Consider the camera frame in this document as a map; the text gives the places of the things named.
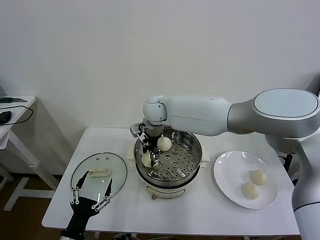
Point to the stainless steel steamer basket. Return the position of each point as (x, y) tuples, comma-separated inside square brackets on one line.
[(185, 155)]

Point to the white steamed baozi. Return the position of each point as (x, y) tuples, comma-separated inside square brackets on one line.
[(250, 191), (146, 160), (258, 177), (164, 144)]

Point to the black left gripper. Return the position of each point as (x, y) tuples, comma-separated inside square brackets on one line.
[(81, 212)]

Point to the dark green flat tool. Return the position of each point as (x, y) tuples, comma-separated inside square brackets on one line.
[(7, 100)]

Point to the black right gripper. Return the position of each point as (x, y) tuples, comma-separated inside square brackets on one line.
[(152, 143)]

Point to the large white plate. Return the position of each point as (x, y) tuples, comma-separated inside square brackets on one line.
[(230, 170)]

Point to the steel steamer pot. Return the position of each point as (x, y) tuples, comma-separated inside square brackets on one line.
[(162, 190)]

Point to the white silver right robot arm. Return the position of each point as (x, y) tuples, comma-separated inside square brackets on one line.
[(200, 117)]

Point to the round glass pot lid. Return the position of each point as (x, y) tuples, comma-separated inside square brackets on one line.
[(98, 172)]

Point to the small black pouch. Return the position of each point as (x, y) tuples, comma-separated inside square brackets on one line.
[(4, 117)]

